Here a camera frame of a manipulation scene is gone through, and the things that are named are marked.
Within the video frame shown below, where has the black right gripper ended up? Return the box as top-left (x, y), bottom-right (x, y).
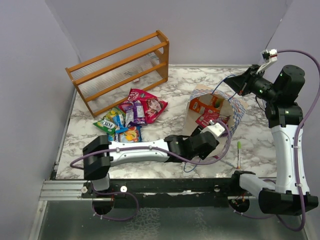
top-left (224, 64), bottom-right (280, 102)

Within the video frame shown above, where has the blue checkered paper bag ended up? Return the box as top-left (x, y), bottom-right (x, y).
top-left (182, 83), bottom-right (248, 160)

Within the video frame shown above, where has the red pink snack bag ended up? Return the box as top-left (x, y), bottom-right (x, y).
top-left (127, 88), bottom-right (168, 124)

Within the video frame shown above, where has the purple snack bag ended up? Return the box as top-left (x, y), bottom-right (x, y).
top-left (119, 100), bottom-right (147, 127)

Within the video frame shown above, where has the blue gummy snack bag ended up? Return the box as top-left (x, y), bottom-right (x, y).
top-left (107, 126), bottom-right (142, 143)

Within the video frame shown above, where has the small blue snack packet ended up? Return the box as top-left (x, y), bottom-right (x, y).
top-left (113, 114), bottom-right (128, 134)

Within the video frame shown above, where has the green snack bag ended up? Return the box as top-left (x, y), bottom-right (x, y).
top-left (93, 107), bottom-right (125, 135)

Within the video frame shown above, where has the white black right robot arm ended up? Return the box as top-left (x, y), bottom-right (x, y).
top-left (225, 65), bottom-right (319, 216)

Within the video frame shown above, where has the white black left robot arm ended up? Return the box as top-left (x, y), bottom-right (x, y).
top-left (82, 130), bottom-right (221, 198)

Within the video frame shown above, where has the pink berry candy packet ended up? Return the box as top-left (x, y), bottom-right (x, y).
top-left (218, 115), bottom-right (230, 126)

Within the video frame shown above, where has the orange snack box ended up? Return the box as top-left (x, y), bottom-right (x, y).
top-left (189, 94), bottom-right (224, 115)

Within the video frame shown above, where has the red candy packet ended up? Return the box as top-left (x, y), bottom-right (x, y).
top-left (195, 109), bottom-right (220, 128)

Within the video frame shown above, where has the green marker pen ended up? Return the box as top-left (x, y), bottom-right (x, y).
top-left (237, 141), bottom-right (242, 169)

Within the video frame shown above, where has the purple marker pen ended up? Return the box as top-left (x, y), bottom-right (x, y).
top-left (220, 159), bottom-right (238, 169)

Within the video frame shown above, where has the orange wooden rack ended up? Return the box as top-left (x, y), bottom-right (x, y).
top-left (65, 30), bottom-right (170, 118)

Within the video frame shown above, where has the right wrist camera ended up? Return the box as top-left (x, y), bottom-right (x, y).
top-left (256, 48), bottom-right (278, 74)

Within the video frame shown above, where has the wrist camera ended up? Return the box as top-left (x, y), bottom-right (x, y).
top-left (256, 48), bottom-right (278, 74)
top-left (201, 120), bottom-right (226, 139)

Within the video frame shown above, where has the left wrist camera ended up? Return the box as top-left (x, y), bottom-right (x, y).
top-left (201, 120), bottom-right (226, 139)

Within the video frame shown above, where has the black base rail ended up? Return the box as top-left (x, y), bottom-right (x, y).
top-left (81, 173), bottom-right (249, 209)

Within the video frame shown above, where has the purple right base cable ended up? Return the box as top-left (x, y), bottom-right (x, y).
top-left (228, 197), bottom-right (276, 220)

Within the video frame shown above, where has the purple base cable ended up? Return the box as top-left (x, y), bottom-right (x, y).
top-left (91, 191), bottom-right (140, 221)
top-left (228, 197), bottom-right (276, 220)

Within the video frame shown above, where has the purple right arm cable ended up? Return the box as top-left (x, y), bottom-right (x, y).
top-left (276, 49), bottom-right (320, 231)

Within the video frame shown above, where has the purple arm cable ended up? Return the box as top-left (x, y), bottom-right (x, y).
top-left (276, 49), bottom-right (320, 231)
top-left (69, 119), bottom-right (232, 171)

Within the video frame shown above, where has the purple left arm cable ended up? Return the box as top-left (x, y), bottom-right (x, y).
top-left (69, 119), bottom-right (232, 171)

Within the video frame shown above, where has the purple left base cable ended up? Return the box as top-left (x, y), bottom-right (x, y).
top-left (91, 191), bottom-right (140, 221)

